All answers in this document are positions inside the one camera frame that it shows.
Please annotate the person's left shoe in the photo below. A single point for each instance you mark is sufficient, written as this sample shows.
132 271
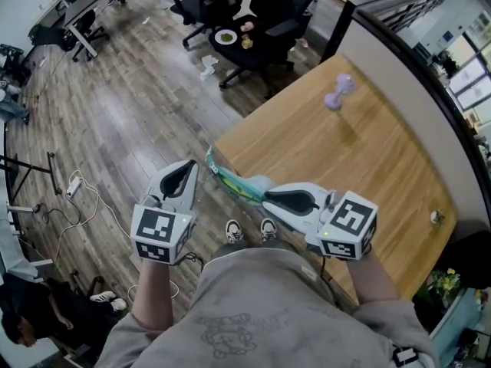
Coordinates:
234 231

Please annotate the person's right forearm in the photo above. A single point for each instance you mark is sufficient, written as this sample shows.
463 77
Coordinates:
374 282

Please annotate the person's right shoe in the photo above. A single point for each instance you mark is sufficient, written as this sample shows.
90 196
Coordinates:
268 229

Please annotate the white plate with green food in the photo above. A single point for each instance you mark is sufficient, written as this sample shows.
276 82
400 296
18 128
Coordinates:
226 37

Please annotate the white power strip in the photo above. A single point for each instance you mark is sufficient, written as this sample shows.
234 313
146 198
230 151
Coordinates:
73 187

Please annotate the person's left forearm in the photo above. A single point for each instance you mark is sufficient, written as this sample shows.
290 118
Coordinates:
153 297

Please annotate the purple lantern lamp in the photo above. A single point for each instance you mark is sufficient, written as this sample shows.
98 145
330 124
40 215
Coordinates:
337 94

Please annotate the white crumpled paper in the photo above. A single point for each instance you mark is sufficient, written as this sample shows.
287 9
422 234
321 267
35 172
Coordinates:
209 67

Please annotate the person's grey printed shirt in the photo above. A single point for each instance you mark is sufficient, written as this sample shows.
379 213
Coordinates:
268 313

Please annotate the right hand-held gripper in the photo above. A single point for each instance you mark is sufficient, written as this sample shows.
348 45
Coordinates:
351 219

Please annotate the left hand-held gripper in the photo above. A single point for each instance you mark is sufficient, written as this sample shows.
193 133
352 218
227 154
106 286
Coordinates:
153 224

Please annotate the grey board on black stand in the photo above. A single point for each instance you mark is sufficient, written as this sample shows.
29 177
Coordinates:
30 171

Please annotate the person's shoe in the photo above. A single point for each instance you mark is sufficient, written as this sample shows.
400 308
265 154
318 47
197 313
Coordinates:
234 231
268 229

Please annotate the black metal railing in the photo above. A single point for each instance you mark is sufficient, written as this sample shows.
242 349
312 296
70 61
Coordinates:
406 10

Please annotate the grey partition with black rim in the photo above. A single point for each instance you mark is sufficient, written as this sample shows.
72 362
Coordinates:
399 71

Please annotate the small plant in white pot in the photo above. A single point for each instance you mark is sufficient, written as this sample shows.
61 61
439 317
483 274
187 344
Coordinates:
437 217

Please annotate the pink object on chair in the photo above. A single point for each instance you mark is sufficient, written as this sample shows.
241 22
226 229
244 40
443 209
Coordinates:
248 25

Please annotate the yellow object on chair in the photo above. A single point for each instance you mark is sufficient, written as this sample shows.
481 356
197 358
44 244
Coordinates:
246 41

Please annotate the light green cloth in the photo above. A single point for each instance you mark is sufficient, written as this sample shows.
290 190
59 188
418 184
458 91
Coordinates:
230 180

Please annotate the black power adapter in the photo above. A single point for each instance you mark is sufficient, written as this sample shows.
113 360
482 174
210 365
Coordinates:
37 207

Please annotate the large glass windows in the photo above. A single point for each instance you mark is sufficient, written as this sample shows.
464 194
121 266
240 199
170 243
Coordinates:
472 79

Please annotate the light blue cabinet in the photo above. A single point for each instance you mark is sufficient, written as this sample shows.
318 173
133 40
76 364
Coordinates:
452 320

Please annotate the yellow flower bouquet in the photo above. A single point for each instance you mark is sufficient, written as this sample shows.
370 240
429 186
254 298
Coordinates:
447 282

